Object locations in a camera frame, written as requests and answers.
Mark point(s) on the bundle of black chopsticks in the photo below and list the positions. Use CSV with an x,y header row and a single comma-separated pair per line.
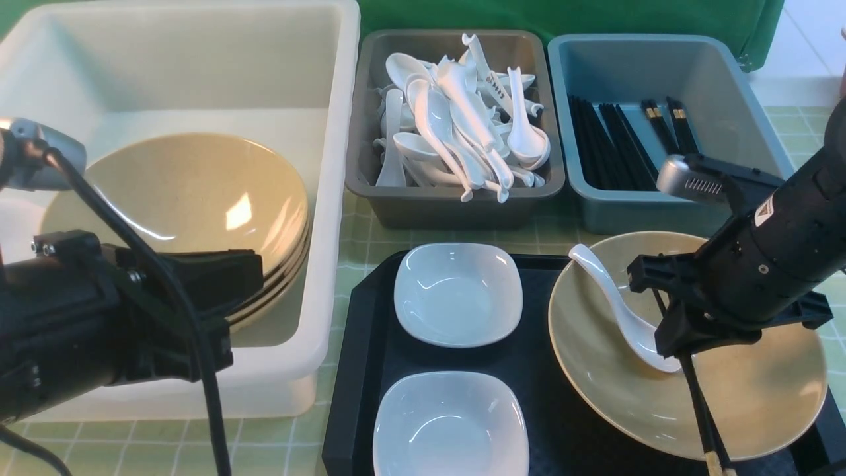
x,y
612,156

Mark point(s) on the bottom stacked beige bowl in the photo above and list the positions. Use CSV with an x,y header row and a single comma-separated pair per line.
x,y
259,312

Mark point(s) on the green fabric backdrop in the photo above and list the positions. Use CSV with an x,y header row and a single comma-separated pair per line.
x,y
746,28

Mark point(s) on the large white plastic tub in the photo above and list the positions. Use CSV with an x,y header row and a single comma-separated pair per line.
x,y
281,73

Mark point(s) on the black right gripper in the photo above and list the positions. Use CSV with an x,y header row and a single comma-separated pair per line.
x,y
741,281

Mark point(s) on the black chopstick pair gold band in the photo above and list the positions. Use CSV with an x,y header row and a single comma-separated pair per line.
x,y
672,126

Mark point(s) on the white square dish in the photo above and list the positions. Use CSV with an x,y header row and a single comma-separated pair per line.
x,y
450,423
458,294

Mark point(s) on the grey plastic spoon bin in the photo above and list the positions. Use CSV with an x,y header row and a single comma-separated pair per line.
x,y
440,208

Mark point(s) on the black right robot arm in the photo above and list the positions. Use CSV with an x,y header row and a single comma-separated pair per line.
x,y
813,196

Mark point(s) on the pile of white spoons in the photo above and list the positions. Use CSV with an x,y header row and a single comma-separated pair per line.
x,y
459,122

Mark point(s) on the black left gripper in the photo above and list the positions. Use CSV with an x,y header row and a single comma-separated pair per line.
x,y
81,315

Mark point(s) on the beige noodle bowl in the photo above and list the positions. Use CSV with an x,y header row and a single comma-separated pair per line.
x,y
763,396

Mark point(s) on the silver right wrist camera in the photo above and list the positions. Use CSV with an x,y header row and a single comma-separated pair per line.
x,y
699,178

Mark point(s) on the white ceramic soup spoon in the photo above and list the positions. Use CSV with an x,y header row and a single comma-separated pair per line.
x,y
637,332

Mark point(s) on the blue plastic chopstick bin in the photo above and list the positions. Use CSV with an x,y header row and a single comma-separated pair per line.
x,y
724,116

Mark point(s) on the black plastic serving tray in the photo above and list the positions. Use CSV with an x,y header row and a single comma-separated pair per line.
x,y
565,436

